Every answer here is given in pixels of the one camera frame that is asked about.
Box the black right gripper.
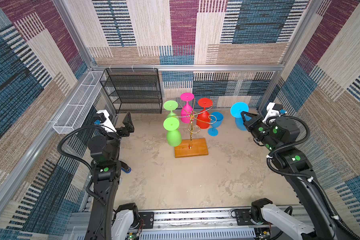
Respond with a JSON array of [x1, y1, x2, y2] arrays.
[[241, 108, 280, 152]]

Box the blue wine glass front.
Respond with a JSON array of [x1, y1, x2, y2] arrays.
[[230, 102, 249, 131]]

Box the blue wine glass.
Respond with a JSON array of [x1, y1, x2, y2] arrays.
[[230, 102, 249, 131], [208, 112, 224, 137]]

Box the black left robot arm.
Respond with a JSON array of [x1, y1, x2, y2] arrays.
[[57, 111, 141, 240]]

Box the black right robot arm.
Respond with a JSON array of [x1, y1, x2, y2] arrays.
[[241, 111, 360, 240]]

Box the red wine glass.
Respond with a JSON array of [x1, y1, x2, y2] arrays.
[[197, 98, 213, 129]]

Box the green wine glass back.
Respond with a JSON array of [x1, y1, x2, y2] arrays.
[[163, 100, 179, 118]]

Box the green wine glass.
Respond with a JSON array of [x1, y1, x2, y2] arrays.
[[163, 117, 182, 147], [163, 100, 179, 118]]

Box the green wine glass front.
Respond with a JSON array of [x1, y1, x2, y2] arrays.
[[163, 117, 182, 147]]

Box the pink wine glass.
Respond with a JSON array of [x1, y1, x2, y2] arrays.
[[180, 93, 195, 124]]

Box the wooden rack base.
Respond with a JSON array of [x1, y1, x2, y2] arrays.
[[175, 138, 209, 158]]

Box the black mesh shelf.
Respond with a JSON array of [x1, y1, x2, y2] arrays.
[[100, 68, 163, 114]]

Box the blue stapler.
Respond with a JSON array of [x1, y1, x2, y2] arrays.
[[120, 161, 132, 174]]

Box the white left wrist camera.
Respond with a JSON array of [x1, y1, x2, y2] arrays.
[[93, 110, 116, 133]]

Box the gold wire glass rack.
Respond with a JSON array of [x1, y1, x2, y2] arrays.
[[187, 107, 213, 150]]

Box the white mesh wall basket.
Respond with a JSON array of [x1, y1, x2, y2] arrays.
[[53, 71, 103, 135]]

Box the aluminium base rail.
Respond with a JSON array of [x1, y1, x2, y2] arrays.
[[125, 207, 280, 240]]

